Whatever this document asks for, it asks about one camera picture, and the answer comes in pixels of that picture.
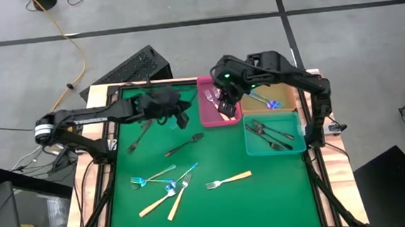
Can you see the pink plastic bin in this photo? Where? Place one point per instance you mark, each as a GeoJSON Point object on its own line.
{"type": "Point", "coordinates": [206, 117]}

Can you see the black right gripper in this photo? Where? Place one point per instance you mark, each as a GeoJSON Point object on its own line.
{"type": "Point", "coordinates": [231, 90]}

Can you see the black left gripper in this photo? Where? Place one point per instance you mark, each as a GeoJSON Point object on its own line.
{"type": "Point", "coordinates": [160, 104]}

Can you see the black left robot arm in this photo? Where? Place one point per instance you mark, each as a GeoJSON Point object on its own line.
{"type": "Point", "coordinates": [92, 116]}

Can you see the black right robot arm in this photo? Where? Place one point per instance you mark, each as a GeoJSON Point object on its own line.
{"type": "Point", "coordinates": [292, 71]}

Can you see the black metal fork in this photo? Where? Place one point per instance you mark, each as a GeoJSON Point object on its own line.
{"type": "Point", "coordinates": [282, 133]}
{"type": "Point", "coordinates": [185, 145]}
{"type": "Point", "coordinates": [279, 142]}
{"type": "Point", "coordinates": [136, 142]}
{"type": "Point", "coordinates": [261, 136]}

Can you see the green table mat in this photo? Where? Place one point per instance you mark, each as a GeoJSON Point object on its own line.
{"type": "Point", "coordinates": [213, 216]}

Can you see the iridescent rainbow fork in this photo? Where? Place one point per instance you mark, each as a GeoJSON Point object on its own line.
{"type": "Point", "coordinates": [267, 99]}
{"type": "Point", "coordinates": [173, 126]}
{"type": "Point", "coordinates": [163, 171]}
{"type": "Point", "coordinates": [157, 181]}
{"type": "Point", "coordinates": [263, 102]}
{"type": "Point", "coordinates": [188, 170]}

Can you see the black round stand base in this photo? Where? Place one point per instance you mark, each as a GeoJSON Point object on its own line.
{"type": "Point", "coordinates": [45, 1]}

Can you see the black table frame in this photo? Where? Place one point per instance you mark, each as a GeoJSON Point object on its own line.
{"type": "Point", "coordinates": [321, 198]}

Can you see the black computer case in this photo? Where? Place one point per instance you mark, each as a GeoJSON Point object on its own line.
{"type": "Point", "coordinates": [135, 66]}

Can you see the large black box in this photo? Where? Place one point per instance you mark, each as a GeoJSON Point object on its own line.
{"type": "Point", "coordinates": [401, 192]}

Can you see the teal plastic bin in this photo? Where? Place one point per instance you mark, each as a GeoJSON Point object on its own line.
{"type": "Point", "coordinates": [294, 121]}

